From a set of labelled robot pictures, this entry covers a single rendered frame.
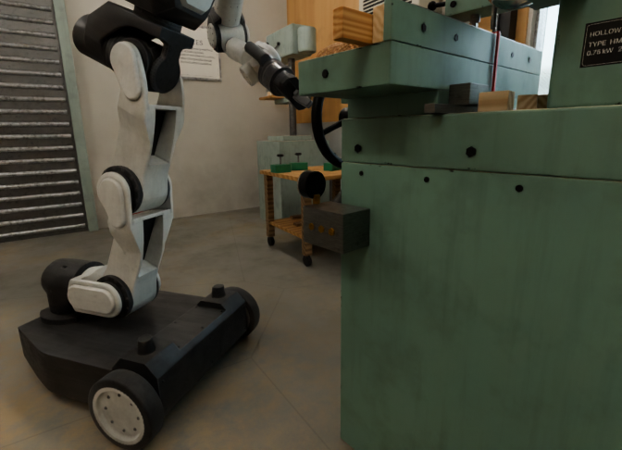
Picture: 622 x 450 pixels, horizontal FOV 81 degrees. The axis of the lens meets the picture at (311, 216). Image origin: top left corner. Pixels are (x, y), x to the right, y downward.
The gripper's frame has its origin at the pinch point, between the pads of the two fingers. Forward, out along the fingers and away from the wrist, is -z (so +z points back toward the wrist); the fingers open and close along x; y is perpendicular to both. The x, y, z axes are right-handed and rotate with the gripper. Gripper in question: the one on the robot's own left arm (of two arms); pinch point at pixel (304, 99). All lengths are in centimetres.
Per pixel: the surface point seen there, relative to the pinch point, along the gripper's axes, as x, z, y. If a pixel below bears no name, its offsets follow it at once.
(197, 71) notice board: -121, 241, -22
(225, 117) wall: -160, 220, -37
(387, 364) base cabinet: -7, -63, -31
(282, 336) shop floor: -54, -23, -68
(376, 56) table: 32.0, -36.7, 6.9
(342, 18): 39, -34, 6
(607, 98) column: 17, -61, 25
